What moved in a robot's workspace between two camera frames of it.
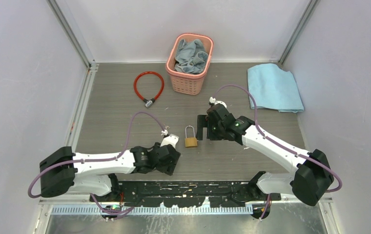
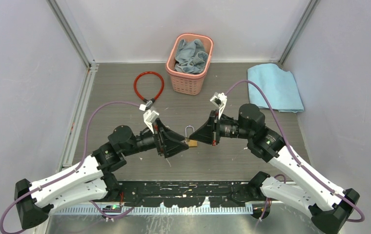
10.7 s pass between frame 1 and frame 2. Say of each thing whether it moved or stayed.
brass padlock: stayed
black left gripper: moved
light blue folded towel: stayed
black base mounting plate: stayed
